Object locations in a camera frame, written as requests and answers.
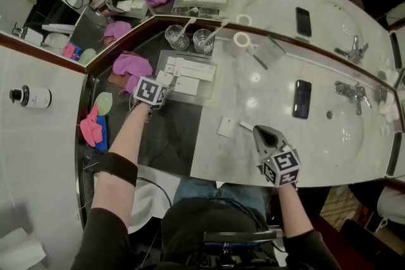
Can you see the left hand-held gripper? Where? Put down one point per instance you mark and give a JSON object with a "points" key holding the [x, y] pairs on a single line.
{"points": [[150, 90]]}

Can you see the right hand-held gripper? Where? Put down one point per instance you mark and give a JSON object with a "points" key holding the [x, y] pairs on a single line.
{"points": [[281, 167]]}

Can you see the white rectangular packet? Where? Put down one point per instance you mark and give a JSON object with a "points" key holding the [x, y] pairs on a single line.
{"points": [[246, 125]]}

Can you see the group of white sachets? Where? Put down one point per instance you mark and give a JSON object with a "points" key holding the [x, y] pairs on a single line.
{"points": [[196, 69]]}

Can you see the black forearm band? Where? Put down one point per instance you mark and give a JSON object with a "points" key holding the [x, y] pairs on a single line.
{"points": [[118, 167]]}

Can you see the person's left forearm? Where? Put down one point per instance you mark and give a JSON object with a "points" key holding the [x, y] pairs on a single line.
{"points": [[123, 139]]}

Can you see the person's right forearm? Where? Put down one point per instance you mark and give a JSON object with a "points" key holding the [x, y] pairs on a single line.
{"points": [[294, 212]]}

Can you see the purple cloth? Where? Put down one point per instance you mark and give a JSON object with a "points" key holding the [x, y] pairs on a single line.
{"points": [[131, 66]]}

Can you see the brown cloth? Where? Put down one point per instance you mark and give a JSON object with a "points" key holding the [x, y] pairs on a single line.
{"points": [[114, 80]]}

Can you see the pale green round pad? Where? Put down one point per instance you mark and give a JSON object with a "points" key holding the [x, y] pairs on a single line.
{"points": [[103, 102]]}

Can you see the black smartphone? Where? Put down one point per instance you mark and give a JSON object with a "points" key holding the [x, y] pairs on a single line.
{"points": [[302, 99]]}

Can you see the glass tumbler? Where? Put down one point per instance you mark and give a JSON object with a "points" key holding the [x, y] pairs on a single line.
{"points": [[203, 42], [176, 38]]}

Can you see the clear plastic tray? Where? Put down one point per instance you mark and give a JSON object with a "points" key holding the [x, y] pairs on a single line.
{"points": [[209, 90]]}

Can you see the chrome sink drain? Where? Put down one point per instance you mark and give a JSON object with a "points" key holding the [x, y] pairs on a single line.
{"points": [[329, 114]]}

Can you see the blue cloth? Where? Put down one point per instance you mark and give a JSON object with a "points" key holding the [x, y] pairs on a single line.
{"points": [[102, 139]]}

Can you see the white sink basin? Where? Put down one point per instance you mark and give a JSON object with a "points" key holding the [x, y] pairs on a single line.
{"points": [[345, 142]]}

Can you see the person's blue jeans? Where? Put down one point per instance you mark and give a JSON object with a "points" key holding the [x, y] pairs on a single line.
{"points": [[196, 191]]}

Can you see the chrome faucet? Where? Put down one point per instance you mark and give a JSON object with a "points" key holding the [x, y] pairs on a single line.
{"points": [[354, 93]]}

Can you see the white toilet paper roll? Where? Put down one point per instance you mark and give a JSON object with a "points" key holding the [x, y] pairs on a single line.
{"points": [[242, 41]]}

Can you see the person's dark shirt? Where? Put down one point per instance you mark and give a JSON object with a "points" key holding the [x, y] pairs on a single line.
{"points": [[190, 218]]}

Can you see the white pump bottle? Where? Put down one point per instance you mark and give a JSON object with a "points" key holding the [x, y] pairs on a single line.
{"points": [[36, 98]]}

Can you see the white folded towel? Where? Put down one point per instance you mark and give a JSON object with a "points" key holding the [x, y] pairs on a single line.
{"points": [[387, 107]]}

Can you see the small chrome holder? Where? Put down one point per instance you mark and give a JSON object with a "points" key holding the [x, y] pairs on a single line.
{"points": [[383, 93]]}

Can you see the white fabric bundle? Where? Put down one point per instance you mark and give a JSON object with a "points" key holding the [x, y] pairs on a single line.
{"points": [[392, 199]]}

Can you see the black chest camera mount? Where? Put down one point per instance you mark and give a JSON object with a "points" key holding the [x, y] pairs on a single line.
{"points": [[237, 249]]}

